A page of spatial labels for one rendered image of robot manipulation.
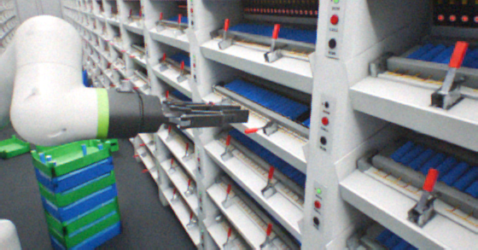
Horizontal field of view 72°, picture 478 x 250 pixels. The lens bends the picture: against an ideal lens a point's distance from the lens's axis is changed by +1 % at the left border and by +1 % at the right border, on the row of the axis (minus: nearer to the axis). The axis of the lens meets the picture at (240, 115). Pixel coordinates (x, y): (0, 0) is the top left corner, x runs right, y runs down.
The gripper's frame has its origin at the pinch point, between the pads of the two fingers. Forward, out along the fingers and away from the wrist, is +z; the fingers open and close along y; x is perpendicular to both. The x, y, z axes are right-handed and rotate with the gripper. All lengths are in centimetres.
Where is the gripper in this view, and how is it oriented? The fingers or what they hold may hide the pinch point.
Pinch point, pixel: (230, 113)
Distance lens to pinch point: 73.1
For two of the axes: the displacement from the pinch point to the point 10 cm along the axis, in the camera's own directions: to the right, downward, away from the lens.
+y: -4.8, -2.9, 8.3
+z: 8.6, 0.0, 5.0
